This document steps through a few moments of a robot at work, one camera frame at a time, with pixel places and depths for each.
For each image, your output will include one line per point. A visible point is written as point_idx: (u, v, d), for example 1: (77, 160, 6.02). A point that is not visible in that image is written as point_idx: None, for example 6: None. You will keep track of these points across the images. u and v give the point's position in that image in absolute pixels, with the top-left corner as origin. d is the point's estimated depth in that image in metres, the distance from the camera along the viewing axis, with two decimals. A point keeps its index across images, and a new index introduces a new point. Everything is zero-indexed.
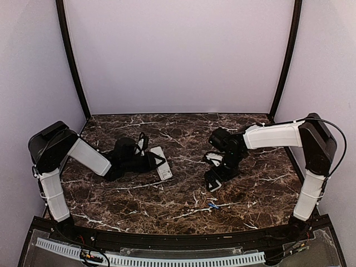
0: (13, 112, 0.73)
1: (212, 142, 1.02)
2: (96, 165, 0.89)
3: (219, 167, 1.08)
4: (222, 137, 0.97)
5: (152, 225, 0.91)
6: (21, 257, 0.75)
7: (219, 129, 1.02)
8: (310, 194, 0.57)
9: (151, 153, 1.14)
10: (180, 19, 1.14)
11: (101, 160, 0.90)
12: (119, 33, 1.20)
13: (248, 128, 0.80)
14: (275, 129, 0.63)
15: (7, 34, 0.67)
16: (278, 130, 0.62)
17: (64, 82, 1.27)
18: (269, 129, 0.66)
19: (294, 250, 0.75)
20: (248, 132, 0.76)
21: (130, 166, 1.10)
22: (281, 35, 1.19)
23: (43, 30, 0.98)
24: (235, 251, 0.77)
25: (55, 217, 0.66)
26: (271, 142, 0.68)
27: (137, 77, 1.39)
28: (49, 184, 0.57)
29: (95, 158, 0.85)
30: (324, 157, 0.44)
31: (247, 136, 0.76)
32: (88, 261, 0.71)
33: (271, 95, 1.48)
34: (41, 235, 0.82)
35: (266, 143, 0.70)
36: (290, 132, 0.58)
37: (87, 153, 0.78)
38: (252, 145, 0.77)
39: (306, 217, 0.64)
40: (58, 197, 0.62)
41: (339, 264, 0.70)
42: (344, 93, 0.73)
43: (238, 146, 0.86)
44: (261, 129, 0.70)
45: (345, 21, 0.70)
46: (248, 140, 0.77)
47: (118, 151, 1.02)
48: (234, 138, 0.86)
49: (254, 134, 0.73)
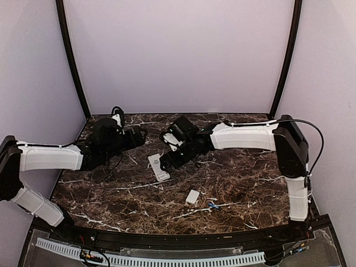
0: (12, 112, 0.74)
1: (173, 130, 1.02)
2: (67, 164, 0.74)
3: (176, 153, 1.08)
4: (185, 128, 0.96)
5: (152, 225, 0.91)
6: (21, 256, 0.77)
7: (184, 120, 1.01)
8: (298, 196, 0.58)
9: (135, 128, 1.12)
10: (179, 19, 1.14)
11: (70, 155, 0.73)
12: (119, 33, 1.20)
13: (214, 127, 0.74)
14: (247, 130, 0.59)
15: (6, 35, 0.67)
16: (251, 133, 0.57)
17: (64, 82, 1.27)
18: (241, 131, 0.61)
19: (294, 250, 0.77)
20: (214, 132, 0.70)
21: (113, 148, 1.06)
22: (281, 35, 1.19)
23: (42, 32, 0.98)
24: (235, 251, 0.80)
25: (51, 223, 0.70)
26: (242, 143, 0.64)
27: (137, 77, 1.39)
28: (24, 203, 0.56)
29: (64, 156, 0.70)
30: (298, 163, 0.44)
31: (214, 137, 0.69)
32: (88, 261, 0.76)
33: (271, 95, 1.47)
34: (42, 235, 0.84)
35: (235, 143, 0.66)
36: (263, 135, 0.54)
37: (51, 157, 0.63)
38: (220, 146, 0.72)
39: (303, 218, 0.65)
40: (43, 207, 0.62)
41: (339, 264, 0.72)
42: (345, 93, 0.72)
43: (203, 145, 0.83)
44: (230, 129, 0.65)
45: (345, 23, 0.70)
46: (216, 141, 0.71)
47: (95, 135, 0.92)
48: (199, 137, 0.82)
49: (222, 136, 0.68)
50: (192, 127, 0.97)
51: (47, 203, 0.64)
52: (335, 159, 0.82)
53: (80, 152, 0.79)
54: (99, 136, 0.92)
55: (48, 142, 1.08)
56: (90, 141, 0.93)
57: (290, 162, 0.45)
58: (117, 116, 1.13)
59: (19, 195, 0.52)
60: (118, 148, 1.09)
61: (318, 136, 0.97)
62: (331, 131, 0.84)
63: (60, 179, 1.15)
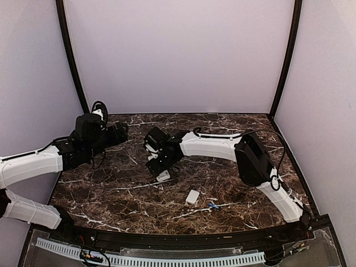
0: (13, 113, 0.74)
1: (147, 142, 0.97)
2: (48, 168, 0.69)
3: (156, 160, 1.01)
4: (158, 139, 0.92)
5: (152, 225, 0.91)
6: (21, 256, 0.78)
7: (157, 129, 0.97)
8: (277, 199, 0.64)
9: (117, 123, 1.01)
10: (179, 20, 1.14)
11: (48, 159, 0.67)
12: (119, 33, 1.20)
13: (184, 137, 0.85)
14: (214, 143, 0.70)
15: (7, 36, 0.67)
16: (216, 145, 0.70)
17: (64, 83, 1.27)
18: (209, 143, 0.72)
19: (294, 250, 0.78)
20: (185, 141, 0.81)
21: (99, 145, 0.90)
22: (281, 35, 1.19)
23: (43, 33, 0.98)
24: (235, 251, 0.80)
25: (50, 226, 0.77)
26: (207, 152, 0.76)
27: (137, 77, 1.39)
28: (17, 215, 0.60)
29: (41, 162, 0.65)
30: (257, 174, 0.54)
31: (184, 145, 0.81)
32: (88, 261, 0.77)
33: (271, 95, 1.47)
34: (41, 235, 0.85)
35: (202, 152, 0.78)
36: (226, 148, 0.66)
37: (28, 167, 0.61)
38: (188, 153, 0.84)
39: (297, 214, 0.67)
40: (37, 215, 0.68)
41: (339, 264, 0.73)
42: (344, 93, 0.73)
43: (173, 152, 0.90)
44: (199, 141, 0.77)
45: (345, 23, 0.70)
46: (185, 148, 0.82)
47: (78, 131, 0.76)
48: (170, 144, 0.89)
49: (191, 144, 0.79)
50: (165, 136, 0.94)
51: (40, 210, 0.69)
52: (335, 160, 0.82)
53: (58, 153, 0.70)
54: (82, 132, 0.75)
55: (48, 142, 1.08)
56: (73, 137, 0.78)
57: (250, 173, 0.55)
58: (98, 112, 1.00)
59: (9, 212, 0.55)
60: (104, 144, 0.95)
61: (319, 136, 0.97)
62: (331, 132, 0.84)
63: (60, 179, 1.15)
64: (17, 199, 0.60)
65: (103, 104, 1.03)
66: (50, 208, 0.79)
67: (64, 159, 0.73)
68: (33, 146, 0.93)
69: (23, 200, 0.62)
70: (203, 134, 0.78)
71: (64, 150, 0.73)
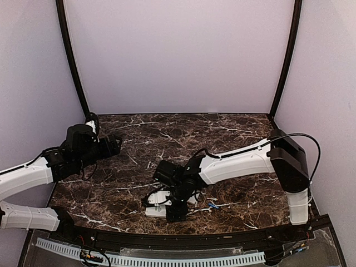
0: (13, 113, 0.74)
1: (158, 179, 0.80)
2: (38, 180, 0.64)
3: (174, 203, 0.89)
4: (170, 174, 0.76)
5: (152, 225, 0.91)
6: (21, 256, 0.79)
7: (164, 162, 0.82)
8: (300, 204, 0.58)
9: (110, 137, 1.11)
10: (179, 20, 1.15)
11: (36, 173, 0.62)
12: (119, 34, 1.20)
13: (202, 162, 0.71)
14: (239, 161, 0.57)
15: (7, 35, 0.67)
16: (244, 161, 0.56)
17: (64, 83, 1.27)
18: (233, 161, 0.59)
19: (294, 250, 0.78)
20: (205, 168, 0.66)
21: (89, 157, 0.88)
22: (281, 35, 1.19)
23: (43, 33, 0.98)
24: (235, 251, 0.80)
25: (49, 227, 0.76)
26: (235, 173, 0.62)
27: (137, 77, 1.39)
28: (14, 224, 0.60)
29: (30, 176, 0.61)
30: (302, 178, 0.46)
31: (204, 173, 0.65)
32: (88, 261, 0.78)
33: (271, 94, 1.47)
34: (41, 235, 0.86)
35: (228, 174, 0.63)
36: (258, 161, 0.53)
37: (16, 183, 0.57)
38: (213, 181, 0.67)
39: (305, 219, 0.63)
40: (34, 221, 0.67)
41: (339, 264, 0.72)
42: (345, 93, 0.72)
43: (194, 186, 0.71)
44: (220, 161, 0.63)
45: (344, 24, 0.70)
46: (207, 177, 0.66)
47: (68, 142, 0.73)
48: (188, 178, 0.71)
49: (213, 170, 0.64)
50: (177, 168, 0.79)
51: (36, 216, 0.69)
52: (335, 160, 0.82)
53: (47, 165, 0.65)
54: (73, 142, 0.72)
55: (48, 142, 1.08)
56: (64, 147, 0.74)
57: (294, 179, 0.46)
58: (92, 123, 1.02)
59: (5, 223, 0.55)
60: (94, 157, 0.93)
61: (319, 136, 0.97)
62: (331, 132, 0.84)
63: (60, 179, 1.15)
64: (13, 208, 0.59)
65: (94, 115, 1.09)
66: (48, 211, 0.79)
67: (54, 171, 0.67)
68: (33, 146, 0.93)
69: (16, 209, 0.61)
70: (224, 154, 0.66)
71: (53, 161, 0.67)
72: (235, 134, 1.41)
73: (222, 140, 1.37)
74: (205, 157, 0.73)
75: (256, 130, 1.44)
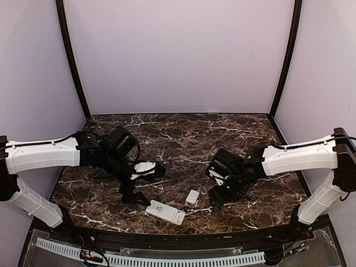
0: (13, 114, 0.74)
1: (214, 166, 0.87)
2: (64, 162, 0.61)
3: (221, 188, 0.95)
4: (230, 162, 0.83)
5: (152, 225, 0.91)
6: (21, 256, 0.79)
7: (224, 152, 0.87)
8: (322, 203, 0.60)
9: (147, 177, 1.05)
10: (180, 19, 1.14)
11: (64, 153, 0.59)
12: (119, 33, 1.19)
13: (263, 152, 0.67)
14: (306, 152, 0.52)
15: (7, 35, 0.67)
16: (307, 154, 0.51)
17: (64, 83, 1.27)
18: (300, 152, 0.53)
19: (294, 250, 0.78)
20: (268, 158, 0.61)
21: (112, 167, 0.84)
22: (281, 34, 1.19)
23: (43, 33, 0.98)
24: (235, 251, 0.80)
25: (50, 223, 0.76)
26: (301, 166, 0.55)
27: (136, 75, 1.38)
28: (22, 204, 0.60)
29: (55, 154, 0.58)
30: None
31: (267, 163, 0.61)
32: (88, 261, 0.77)
33: (271, 94, 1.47)
34: (41, 235, 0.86)
35: (292, 168, 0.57)
36: (323, 156, 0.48)
37: (41, 158, 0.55)
38: (273, 172, 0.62)
39: (310, 221, 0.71)
40: (40, 209, 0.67)
41: (339, 264, 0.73)
42: (345, 93, 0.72)
43: (255, 174, 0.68)
44: (285, 153, 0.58)
45: (345, 25, 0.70)
46: (268, 168, 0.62)
47: (113, 138, 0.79)
48: (248, 165, 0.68)
49: (274, 161, 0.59)
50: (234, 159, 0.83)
51: (44, 206, 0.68)
52: None
53: (75, 147, 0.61)
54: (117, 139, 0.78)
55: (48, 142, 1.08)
56: (104, 140, 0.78)
57: (350, 176, 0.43)
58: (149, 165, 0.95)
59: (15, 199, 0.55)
60: (119, 174, 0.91)
61: (319, 136, 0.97)
62: (331, 132, 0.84)
63: (60, 179, 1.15)
64: (26, 189, 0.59)
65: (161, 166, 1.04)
66: (55, 207, 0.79)
67: (83, 154, 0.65)
68: None
69: (31, 192, 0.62)
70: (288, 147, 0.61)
71: (84, 145, 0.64)
72: (235, 134, 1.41)
73: (222, 140, 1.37)
74: (266, 147, 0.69)
75: (256, 130, 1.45)
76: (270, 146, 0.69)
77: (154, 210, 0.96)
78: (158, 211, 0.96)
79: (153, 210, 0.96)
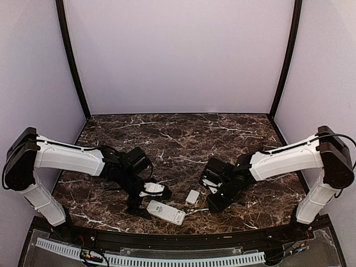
0: (12, 113, 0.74)
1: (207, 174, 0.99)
2: (86, 168, 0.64)
3: (216, 196, 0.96)
4: (221, 170, 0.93)
5: (152, 225, 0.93)
6: (21, 256, 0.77)
7: (214, 161, 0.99)
8: (317, 202, 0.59)
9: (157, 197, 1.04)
10: (180, 19, 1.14)
11: (91, 161, 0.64)
12: (119, 33, 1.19)
13: (252, 158, 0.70)
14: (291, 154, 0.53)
15: (7, 35, 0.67)
16: (292, 157, 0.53)
17: (64, 82, 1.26)
18: (284, 156, 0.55)
19: (294, 250, 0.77)
20: (256, 164, 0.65)
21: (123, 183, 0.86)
22: (281, 34, 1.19)
23: (43, 32, 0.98)
24: (235, 251, 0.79)
25: (53, 222, 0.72)
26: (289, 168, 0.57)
27: (136, 75, 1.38)
28: (33, 198, 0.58)
29: (82, 160, 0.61)
30: (349, 173, 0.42)
31: (255, 169, 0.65)
32: (88, 261, 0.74)
33: (271, 94, 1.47)
34: (41, 235, 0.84)
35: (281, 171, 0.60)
36: (307, 157, 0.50)
37: (69, 161, 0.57)
38: (263, 176, 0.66)
39: (309, 221, 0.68)
40: (48, 206, 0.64)
41: (339, 264, 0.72)
42: (345, 93, 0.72)
43: (245, 182, 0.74)
44: (271, 158, 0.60)
45: (345, 25, 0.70)
46: (258, 173, 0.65)
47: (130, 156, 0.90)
48: (238, 173, 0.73)
49: (262, 166, 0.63)
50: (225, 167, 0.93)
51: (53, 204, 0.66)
52: None
53: (102, 159, 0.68)
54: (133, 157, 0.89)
55: None
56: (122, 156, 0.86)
57: (339, 174, 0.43)
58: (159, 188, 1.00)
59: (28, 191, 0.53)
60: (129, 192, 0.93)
61: None
62: None
63: (60, 179, 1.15)
64: (41, 184, 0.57)
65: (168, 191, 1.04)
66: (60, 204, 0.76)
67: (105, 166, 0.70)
68: None
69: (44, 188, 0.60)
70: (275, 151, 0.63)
71: (109, 159, 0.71)
72: (235, 134, 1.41)
73: (222, 140, 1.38)
74: (255, 153, 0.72)
75: (256, 130, 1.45)
76: (258, 151, 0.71)
77: (154, 210, 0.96)
78: (158, 210, 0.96)
79: (153, 210, 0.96)
